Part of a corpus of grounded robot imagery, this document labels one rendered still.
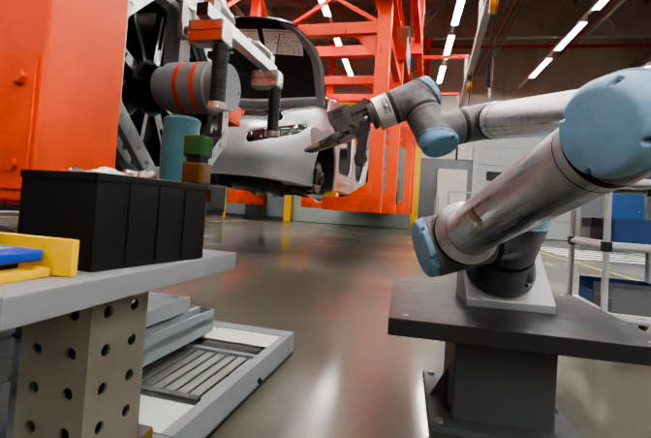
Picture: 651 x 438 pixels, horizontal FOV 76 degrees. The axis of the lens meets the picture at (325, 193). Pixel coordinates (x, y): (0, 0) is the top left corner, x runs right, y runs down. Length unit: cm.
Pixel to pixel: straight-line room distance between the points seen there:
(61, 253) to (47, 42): 36
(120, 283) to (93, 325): 6
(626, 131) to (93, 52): 77
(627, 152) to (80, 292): 59
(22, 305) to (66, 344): 16
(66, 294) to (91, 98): 41
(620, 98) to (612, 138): 4
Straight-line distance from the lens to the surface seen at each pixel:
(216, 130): 146
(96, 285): 52
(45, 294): 47
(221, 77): 99
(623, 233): 232
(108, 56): 85
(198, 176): 78
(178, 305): 140
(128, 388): 66
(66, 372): 61
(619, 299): 234
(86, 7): 84
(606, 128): 55
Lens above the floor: 54
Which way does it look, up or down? 2 degrees up
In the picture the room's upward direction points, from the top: 4 degrees clockwise
